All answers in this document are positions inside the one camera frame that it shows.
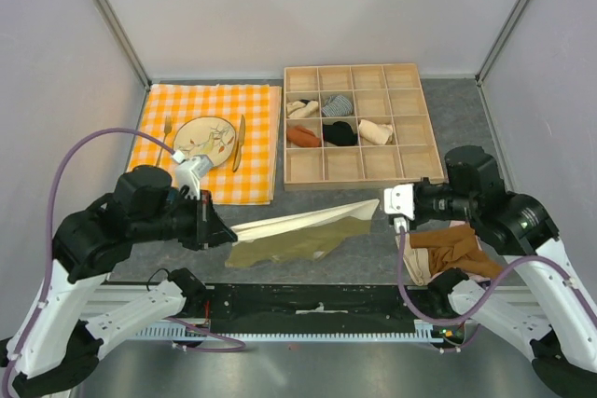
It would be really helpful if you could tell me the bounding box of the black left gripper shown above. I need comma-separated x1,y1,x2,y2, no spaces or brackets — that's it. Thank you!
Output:
134,187,239,250

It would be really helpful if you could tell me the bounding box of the olive green white-band underwear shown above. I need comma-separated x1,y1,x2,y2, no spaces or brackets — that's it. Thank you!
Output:
225,199,380,268

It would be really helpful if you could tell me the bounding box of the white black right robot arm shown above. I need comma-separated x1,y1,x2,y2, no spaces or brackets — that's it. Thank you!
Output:
412,145,596,397

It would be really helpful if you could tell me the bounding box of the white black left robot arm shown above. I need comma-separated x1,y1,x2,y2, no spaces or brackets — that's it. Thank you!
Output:
1,165,238,397

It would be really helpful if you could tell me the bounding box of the pink underwear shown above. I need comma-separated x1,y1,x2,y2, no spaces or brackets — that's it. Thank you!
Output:
447,218,495,283

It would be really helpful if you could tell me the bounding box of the brown orange underwear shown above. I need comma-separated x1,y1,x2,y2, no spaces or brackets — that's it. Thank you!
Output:
409,224,502,280

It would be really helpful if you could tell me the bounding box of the beige cream underwear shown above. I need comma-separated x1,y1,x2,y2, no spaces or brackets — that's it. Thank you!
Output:
396,235,435,286

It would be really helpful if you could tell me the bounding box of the rolled cream underwear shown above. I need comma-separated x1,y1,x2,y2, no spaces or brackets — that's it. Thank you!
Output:
358,119,394,145

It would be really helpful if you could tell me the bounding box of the rolled rust orange underwear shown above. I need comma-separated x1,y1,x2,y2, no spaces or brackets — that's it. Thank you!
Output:
286,125,322,148

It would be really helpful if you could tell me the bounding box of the rolled grey striped underwear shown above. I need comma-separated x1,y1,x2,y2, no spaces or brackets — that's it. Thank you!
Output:
321,94,354,117

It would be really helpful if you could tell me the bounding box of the rolled beige black underwear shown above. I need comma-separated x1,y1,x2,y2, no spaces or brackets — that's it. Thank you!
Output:
286,99,319,119

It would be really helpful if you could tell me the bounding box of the orange white checkered tablecloth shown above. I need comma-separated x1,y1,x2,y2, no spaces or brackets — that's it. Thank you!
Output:
139,84,282,205

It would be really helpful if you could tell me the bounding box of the floral ceramic plate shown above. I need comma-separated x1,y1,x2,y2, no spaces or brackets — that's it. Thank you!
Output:
174,117,237,166

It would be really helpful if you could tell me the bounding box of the gold knife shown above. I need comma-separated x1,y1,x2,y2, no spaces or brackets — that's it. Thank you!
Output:
232,116,246,172

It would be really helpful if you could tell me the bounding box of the gold fork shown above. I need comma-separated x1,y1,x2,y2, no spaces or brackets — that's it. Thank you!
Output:
155,116,173,167

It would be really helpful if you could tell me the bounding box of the wooden compartment organizer box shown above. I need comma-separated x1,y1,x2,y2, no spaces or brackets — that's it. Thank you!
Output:
284,63,445,190

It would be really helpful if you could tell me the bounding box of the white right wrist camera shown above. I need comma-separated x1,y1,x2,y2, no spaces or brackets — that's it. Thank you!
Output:
383,184,415,234

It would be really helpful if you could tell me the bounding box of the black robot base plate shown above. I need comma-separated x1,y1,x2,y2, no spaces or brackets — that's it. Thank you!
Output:
181,283,415,336

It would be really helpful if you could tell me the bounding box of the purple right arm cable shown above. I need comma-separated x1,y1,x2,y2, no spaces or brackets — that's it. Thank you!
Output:
394,218,549,355

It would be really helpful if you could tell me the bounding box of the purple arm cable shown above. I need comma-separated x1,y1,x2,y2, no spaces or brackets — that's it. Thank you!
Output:
0,127,247,388
394,218,549,355

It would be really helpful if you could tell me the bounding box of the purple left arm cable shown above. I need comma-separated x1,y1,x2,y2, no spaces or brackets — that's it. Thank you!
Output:
0,127,247,388

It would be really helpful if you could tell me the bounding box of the grey slotted cable duct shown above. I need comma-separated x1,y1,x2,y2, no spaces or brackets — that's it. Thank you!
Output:
130,321,446,344

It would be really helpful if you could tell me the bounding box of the right aluminium frame post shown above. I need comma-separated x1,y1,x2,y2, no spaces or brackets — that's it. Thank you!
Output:
475,0,532,87

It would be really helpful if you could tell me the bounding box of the aluminium frame post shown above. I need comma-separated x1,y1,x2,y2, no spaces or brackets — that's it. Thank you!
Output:
475,0,532,87
92,0,152,91

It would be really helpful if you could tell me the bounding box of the left aluminium frame post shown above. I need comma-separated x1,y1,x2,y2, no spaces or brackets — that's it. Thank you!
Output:
92,0,152,91

